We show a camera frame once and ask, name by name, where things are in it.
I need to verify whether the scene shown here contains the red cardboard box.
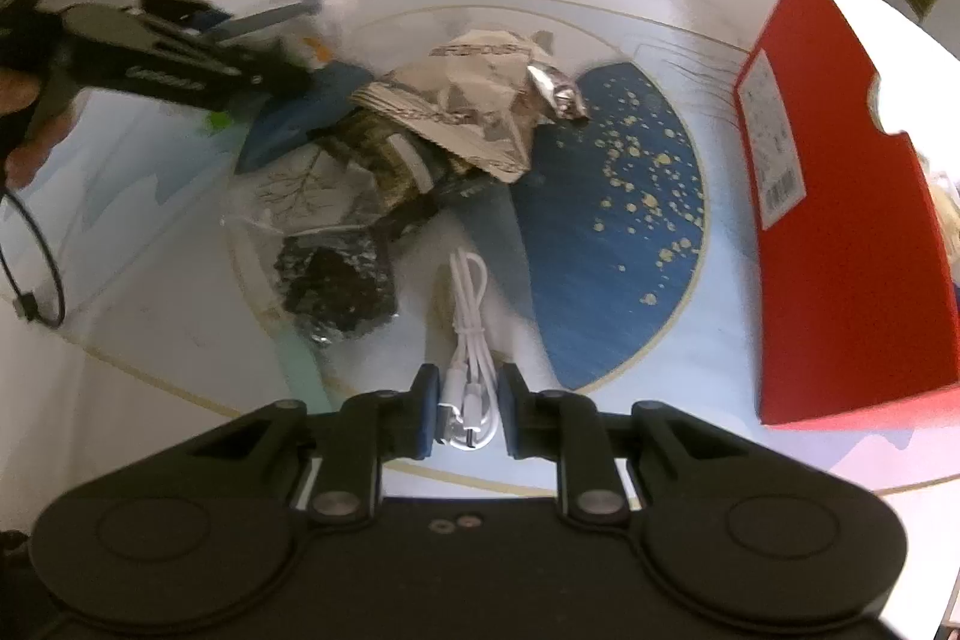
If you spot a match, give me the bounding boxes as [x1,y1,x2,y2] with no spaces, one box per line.
[733,0,960,431]

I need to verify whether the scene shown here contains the black cable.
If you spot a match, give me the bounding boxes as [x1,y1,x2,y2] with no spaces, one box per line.
[0,190,67,330]

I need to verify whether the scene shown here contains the clear bag with black contents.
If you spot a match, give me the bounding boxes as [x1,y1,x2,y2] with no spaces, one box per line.
[225,149,398,348]

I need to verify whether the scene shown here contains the dark green snack packet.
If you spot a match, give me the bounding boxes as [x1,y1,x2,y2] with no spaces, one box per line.
[315,111,481,229]

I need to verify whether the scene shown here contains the brown paper foil snack packet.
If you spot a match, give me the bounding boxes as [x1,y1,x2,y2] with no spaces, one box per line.
[351,29,590,184]

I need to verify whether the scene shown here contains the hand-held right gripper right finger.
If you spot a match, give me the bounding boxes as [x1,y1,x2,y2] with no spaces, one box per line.
[499,362,755,530]

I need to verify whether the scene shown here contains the round turntable with blue pattern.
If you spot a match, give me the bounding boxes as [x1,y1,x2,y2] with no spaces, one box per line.
[225,2,712,401]

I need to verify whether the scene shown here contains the white cable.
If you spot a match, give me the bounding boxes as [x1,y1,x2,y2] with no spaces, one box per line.
[437,250,505,450]

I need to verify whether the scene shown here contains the mint green tube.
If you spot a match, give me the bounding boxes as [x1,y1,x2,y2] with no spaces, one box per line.
[274,332,331,416]

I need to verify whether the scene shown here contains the person's left hand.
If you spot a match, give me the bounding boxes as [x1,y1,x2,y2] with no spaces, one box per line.
[0,66,76,191]

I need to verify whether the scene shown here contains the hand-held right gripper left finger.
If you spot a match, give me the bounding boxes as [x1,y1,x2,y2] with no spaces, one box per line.
[184,362,443,530]

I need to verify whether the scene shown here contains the dark blue pouch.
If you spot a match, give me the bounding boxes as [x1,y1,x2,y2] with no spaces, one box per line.
[236,62,376,176]

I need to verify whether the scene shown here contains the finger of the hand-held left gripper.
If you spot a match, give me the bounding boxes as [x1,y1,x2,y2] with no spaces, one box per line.
[41,0,237,41]
[60,6,314,112]

